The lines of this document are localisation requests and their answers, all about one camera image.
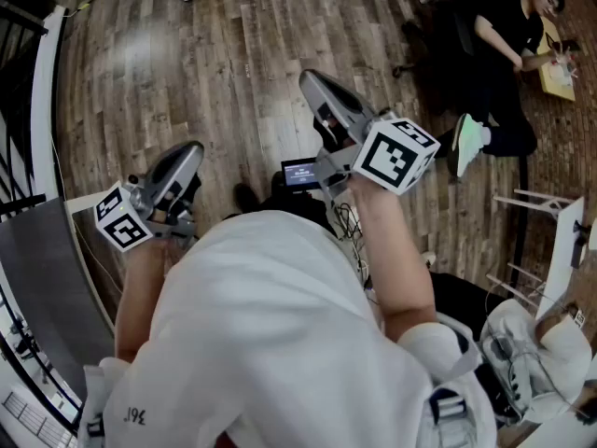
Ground person's black trousers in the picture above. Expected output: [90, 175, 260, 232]
[223, 187, 338, 232]

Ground person's left forearm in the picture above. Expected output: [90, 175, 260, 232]
[114, 238, 187, 364]

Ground small black screen device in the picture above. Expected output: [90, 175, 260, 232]
[280, 158, 318, 189]

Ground person's white shirt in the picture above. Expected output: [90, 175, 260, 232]
[76, 210, 498, 448]

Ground grey shoulder strap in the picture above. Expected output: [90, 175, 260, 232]
[83, 415, 106, 439]
[428, 387, 468, 448]

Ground tangled cables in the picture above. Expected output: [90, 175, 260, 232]
[331, 201, 377, 298]

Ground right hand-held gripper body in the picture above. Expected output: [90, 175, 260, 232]
[312, 108, 442, 198]

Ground yellow box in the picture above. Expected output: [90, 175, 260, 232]
[535, 16, 578, 103]

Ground grey top table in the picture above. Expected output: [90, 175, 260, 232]
[0, 196, 117, 391]

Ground black stair railing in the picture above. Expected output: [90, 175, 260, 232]
[0, 0, 66, 204]

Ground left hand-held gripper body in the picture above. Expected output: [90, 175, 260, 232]
[94, 174, 202, 254]

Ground person's right forearm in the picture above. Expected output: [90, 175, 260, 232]
[349, 175, 437, 344]

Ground person's left black shoe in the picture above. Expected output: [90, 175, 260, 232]
[232, 183, 260, 214]

